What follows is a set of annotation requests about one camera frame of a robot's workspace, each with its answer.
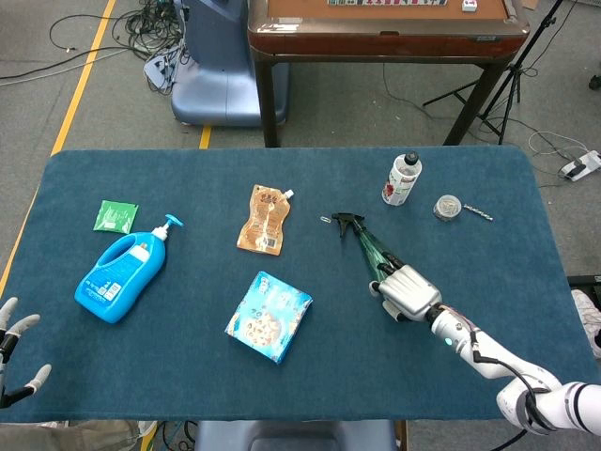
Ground blue pump detergent bottle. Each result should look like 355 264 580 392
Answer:
73 213 186 325

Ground green transparent spray bottle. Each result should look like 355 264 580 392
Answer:
331 211 409 283

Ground small round clear container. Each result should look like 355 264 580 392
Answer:
432 194 463 223

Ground black tripod stand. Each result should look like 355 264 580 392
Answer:
422 0 567 146

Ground green sachet packet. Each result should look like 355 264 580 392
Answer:
92 199 140 235

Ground beige trousers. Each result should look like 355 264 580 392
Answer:
0 419 142 451

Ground white bottle black cap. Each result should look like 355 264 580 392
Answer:
380 150 424 208

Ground black floor cable bundle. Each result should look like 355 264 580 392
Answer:
0 0 192 98

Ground white shoe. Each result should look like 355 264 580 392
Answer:
570 288 601 361

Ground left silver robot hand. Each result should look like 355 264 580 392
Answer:
0 296 53 410

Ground orange spout pouch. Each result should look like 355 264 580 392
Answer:
236 183 296 257

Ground grey-blue robot torso base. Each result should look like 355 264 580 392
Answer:
194 419 398 451

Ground brown mahjong table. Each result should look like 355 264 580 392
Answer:
247 0 532 148

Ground white power strip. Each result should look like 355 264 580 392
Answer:
558 149 601 182

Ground white floor cable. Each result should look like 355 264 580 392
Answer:
528 130 593 163

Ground blue table cloth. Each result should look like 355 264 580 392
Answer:
0 145 600 423

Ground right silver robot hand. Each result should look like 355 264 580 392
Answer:
368 264 443 324

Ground blue cookie box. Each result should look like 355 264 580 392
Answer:
223 271 315 365

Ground face-up mahjong tile row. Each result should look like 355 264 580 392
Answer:
327 0 448 8

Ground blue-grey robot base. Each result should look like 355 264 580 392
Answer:
170 0 290 128

